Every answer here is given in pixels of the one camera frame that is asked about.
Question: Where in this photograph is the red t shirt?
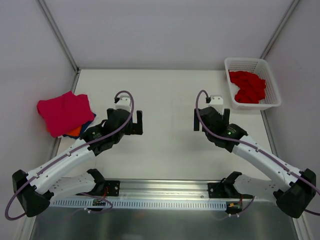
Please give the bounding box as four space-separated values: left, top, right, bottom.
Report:
229 71 267 104

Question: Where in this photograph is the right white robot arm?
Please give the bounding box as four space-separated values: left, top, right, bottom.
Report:
193 106 319 219

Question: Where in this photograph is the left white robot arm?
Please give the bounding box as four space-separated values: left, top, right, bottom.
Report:
12 108 143 218

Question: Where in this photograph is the folded pink t shirt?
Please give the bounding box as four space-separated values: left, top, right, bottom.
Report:
36 91 95 138

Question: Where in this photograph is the white plastic basket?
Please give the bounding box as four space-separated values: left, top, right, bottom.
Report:
224 57 282 111

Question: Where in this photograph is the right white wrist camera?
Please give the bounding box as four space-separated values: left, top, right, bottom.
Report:
206 95 224 115

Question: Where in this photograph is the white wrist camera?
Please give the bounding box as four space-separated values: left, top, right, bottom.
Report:
206 95 224 115
114 95 132 113

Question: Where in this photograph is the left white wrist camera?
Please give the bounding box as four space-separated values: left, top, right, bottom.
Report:
114 95 132 113

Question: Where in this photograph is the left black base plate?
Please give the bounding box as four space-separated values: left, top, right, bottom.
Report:
86 180 121 197

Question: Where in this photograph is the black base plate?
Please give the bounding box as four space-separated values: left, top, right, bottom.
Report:
86 180 121 197
207 182 253 199

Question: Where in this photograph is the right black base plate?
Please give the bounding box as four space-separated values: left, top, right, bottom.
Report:
207 182 253 199

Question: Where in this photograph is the aluminium mounting rail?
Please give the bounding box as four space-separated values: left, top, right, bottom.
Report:
49 176 278 201

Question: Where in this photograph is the white slotted cable duct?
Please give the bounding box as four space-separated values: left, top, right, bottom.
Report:
50 197 227 211

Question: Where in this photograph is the left aluminium frame post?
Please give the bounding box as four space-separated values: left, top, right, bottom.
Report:
36 0 80 74

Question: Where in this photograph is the aluminium frame post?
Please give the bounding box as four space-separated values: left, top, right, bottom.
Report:
36 0 80 74
260 0 301 59

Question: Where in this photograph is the right aluminium frame post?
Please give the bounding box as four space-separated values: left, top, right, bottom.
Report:
260 0 301 59

